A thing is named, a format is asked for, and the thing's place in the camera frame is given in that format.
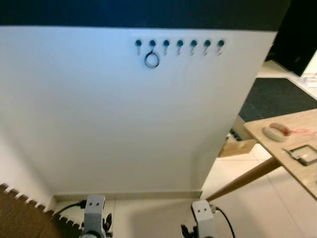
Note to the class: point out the silver metal keys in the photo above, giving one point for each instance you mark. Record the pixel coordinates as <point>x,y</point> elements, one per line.
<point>296,156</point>

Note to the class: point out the brown foam puzzle mat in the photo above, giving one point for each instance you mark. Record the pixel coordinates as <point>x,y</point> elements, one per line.
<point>20,218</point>

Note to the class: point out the cardboard box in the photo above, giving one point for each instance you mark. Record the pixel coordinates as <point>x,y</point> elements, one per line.
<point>237,148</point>

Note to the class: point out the beige tape roll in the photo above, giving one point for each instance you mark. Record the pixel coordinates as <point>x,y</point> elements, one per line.
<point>267,134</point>

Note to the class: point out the wooden table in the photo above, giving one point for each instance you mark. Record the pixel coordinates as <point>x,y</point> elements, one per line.
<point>262,130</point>

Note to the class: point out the black-framed clear card holder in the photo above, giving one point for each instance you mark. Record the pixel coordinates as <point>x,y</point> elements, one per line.
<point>303,147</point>

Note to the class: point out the pink ribbon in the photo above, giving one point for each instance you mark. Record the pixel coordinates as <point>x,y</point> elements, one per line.
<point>303,131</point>

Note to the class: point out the dark floor mat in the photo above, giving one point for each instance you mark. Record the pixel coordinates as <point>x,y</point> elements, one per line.
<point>277,99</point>

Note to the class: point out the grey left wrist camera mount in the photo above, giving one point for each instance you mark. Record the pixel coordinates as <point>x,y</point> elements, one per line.
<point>94,213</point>

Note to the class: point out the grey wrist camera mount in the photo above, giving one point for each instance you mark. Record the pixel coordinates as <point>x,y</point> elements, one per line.
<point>94,213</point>
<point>203,218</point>

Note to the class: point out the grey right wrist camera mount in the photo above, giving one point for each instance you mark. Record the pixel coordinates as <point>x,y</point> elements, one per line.
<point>203,218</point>

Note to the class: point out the blue-knob metal wall hook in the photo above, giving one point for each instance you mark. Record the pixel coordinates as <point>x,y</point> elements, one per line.
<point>220,43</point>
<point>207,43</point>
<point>166,43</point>
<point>138,43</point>
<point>180,43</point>
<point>193,43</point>
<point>152,43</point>

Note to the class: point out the white hook rail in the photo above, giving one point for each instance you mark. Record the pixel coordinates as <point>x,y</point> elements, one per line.
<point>159,38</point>

